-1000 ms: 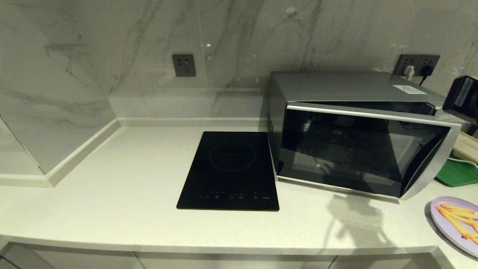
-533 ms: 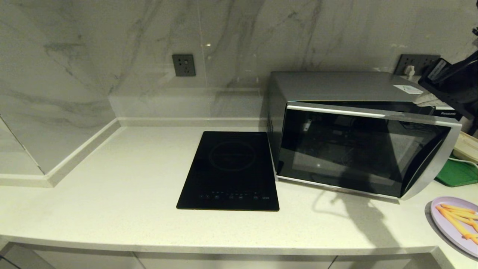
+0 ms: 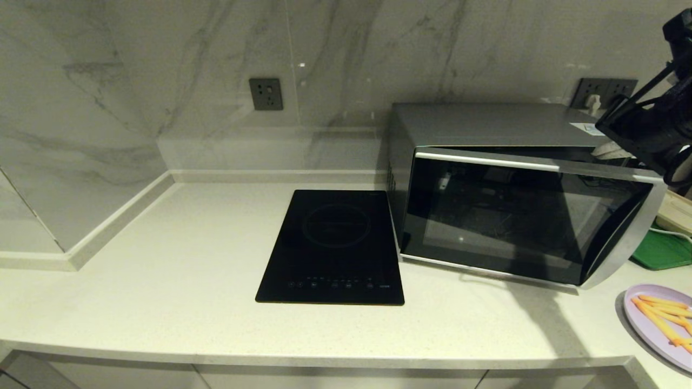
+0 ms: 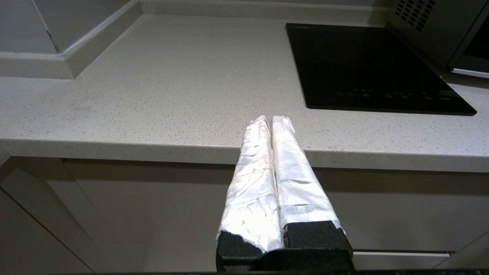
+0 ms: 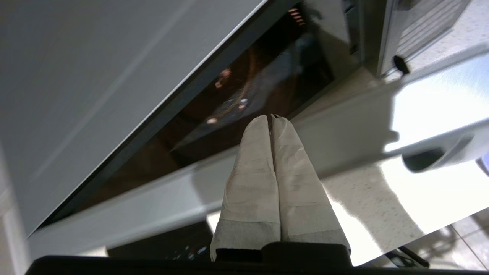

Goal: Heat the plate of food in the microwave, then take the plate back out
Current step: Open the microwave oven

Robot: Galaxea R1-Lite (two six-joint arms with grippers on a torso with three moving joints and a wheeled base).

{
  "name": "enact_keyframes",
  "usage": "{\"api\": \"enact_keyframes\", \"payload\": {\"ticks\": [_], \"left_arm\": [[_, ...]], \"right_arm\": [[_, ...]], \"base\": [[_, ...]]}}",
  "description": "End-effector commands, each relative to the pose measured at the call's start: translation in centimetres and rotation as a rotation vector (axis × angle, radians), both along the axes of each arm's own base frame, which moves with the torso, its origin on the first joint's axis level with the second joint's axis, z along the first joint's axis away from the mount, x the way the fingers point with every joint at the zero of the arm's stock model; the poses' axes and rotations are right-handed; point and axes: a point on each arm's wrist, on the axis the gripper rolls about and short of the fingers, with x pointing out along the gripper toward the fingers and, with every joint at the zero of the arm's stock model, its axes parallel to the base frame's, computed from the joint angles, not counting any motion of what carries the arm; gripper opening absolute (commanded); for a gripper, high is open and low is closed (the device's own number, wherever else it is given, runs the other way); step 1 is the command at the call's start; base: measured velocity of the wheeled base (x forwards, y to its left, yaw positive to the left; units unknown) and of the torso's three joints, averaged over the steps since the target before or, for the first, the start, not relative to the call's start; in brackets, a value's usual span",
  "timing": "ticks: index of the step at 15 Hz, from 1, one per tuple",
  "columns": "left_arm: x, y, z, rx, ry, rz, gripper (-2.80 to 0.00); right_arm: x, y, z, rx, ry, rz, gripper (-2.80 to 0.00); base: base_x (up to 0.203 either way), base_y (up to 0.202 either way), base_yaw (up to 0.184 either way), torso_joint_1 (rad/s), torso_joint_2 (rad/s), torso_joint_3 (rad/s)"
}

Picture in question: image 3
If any black glass microwave door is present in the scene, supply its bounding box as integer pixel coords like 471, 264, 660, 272
400, 147, 667, 290

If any purple plate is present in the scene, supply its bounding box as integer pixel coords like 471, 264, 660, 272
623, 285, 692, 373

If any silver microwave oven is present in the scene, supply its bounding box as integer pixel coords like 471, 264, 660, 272
387, 103, 671, 260

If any cream power strip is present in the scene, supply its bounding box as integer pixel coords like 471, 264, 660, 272
654, 189, 692, 236

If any green plastic tray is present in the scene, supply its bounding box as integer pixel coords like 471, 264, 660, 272
630, 216, 692, 271

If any beige cabinet door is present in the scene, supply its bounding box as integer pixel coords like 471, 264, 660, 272
49, 361, 211, 389
476, 367, 657, 389
194, 365, 487, 389

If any black induction cooktop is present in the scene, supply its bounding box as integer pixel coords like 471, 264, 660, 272
255, 189, 405, 306

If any beige cabinet corner panel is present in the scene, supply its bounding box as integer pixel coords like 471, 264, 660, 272
0, 351, 82, 389

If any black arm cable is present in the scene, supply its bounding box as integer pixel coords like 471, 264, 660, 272
600, 59, 683, 126

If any grey wall socket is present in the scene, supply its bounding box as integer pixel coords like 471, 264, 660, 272
249, 78, 283, 112
572, 78, 607, 110
605, 79, 637, 109

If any white cable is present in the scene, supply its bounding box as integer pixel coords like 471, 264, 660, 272
649, 226, 692, 239

